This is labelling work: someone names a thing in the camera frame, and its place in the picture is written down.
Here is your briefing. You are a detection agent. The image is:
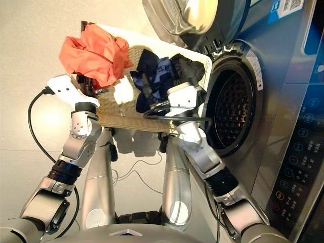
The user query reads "orange garment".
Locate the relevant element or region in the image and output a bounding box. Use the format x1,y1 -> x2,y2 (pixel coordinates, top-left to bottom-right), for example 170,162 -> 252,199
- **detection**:
58,23 -> 134,87

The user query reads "blue label sticker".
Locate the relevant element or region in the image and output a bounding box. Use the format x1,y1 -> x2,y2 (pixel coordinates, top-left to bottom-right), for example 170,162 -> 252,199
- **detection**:
267,0 -> 304,25

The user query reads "dark blue garment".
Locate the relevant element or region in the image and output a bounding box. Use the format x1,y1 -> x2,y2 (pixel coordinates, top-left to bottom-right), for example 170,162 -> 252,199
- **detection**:
130,49 -> 178,113

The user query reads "black metal door hinge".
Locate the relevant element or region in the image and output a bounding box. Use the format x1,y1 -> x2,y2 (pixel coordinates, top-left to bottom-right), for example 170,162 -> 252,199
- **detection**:
199,40 -> 230,55

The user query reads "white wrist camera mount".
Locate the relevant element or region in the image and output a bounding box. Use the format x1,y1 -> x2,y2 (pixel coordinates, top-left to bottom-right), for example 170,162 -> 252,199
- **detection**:
47,74 -> 101,108
166,82 -> 203,109

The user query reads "pale woven basket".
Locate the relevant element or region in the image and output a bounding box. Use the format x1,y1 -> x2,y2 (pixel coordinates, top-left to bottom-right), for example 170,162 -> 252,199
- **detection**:
80,21 -> 213,135

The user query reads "white warning sticker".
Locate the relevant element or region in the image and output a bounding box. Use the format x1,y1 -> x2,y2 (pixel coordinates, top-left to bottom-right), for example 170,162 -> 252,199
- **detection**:
247,49 -> 264,92

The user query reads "black garment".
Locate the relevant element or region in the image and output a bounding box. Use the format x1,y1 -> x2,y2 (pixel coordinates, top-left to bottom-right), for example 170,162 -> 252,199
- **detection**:
169,53 -> 206,87

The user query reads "round glass washing machine door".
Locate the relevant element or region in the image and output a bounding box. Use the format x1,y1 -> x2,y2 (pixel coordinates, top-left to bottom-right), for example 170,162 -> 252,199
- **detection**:
141,0 -> 251,49

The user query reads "thin grey floor cable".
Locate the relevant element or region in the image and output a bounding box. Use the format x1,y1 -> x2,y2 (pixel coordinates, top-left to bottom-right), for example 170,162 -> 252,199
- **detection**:
111,150 -> 164,195

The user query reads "grey washing machine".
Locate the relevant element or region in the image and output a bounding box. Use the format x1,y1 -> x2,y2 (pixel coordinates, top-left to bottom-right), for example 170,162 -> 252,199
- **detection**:
177,0 -> 324,243

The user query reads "silver robot torso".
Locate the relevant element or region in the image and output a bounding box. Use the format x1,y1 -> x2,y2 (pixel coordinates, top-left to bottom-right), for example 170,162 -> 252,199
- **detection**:
42,211 -> 200,243

